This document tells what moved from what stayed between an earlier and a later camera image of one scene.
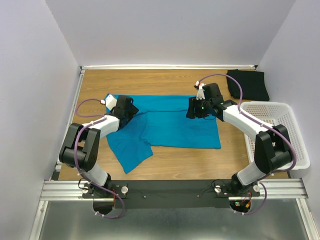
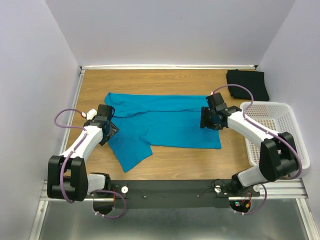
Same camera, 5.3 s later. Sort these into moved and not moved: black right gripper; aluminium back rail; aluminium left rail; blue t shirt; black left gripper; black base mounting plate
Moved: black left gripper; black right gripper
Not moved: black base mounting plate; blue t shirt; aluminium left rail; aluminium back rail
